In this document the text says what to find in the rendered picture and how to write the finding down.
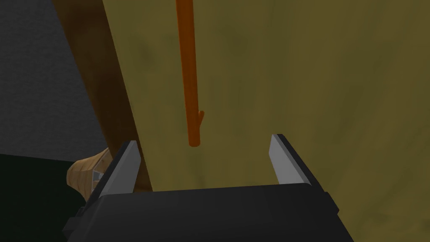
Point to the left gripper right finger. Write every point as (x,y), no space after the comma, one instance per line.
(289,165)

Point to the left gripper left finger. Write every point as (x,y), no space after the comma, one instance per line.
(121,171)

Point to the brown wooden cupboard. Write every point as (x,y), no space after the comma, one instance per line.
(100,84)

